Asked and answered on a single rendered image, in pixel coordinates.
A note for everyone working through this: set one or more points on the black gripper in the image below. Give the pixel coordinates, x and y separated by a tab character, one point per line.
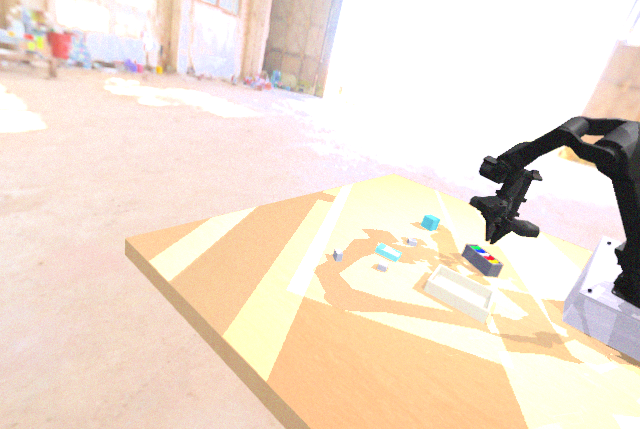
498	227

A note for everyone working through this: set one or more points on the light blue cube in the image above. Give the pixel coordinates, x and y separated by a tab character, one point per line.
430	222

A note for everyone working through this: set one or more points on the light blue block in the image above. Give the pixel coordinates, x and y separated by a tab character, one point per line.
388	252

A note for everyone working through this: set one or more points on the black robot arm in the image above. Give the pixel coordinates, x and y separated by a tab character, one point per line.
616	155

